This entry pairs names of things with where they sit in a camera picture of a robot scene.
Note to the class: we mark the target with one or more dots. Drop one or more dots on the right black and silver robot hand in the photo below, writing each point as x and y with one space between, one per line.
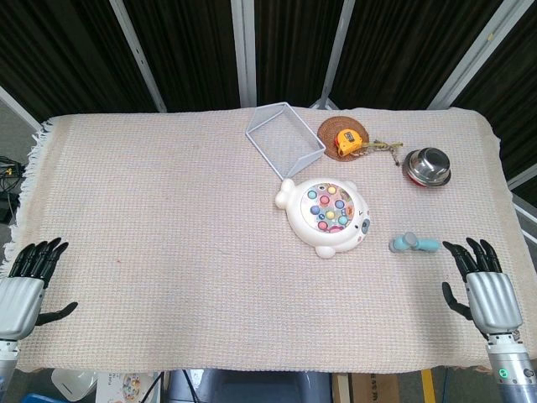
493 298

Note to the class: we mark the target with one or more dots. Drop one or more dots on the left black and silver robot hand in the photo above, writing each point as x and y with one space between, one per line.
21 302

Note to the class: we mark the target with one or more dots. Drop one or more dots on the teal handheld cylinder tool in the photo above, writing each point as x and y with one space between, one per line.
423 244

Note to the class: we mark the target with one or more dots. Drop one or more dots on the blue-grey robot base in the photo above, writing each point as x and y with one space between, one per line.
251 386

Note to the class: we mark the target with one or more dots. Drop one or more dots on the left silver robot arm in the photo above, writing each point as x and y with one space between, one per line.
6 357

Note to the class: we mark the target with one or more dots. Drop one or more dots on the white seal toy game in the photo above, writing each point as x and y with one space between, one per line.
327 241

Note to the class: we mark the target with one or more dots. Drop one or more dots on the white plastic appliance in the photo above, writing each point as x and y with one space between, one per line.
73 384

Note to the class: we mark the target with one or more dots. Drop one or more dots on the printed toy packaging box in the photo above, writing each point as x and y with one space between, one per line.
126 386

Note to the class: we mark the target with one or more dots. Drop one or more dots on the steel bowl with red base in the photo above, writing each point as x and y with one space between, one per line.
428 165

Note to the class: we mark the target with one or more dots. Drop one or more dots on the brown cardboard box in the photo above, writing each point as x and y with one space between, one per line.
373 388

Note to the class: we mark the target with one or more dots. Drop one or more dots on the beige woven tablecloth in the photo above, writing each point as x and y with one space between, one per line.
168 252

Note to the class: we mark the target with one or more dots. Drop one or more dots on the dried straw twine bundle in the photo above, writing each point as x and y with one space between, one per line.
384 146

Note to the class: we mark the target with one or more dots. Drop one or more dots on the yellow tape measure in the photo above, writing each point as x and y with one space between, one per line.
349 142

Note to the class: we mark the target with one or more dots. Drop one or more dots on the brown woven round coaster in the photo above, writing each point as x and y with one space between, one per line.
331 128

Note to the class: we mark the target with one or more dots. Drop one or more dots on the black pleated curtain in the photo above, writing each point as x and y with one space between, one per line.
189 50

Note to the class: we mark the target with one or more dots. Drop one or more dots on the white metal frame post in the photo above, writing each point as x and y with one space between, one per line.
470 63
138 54
335 63
243 50

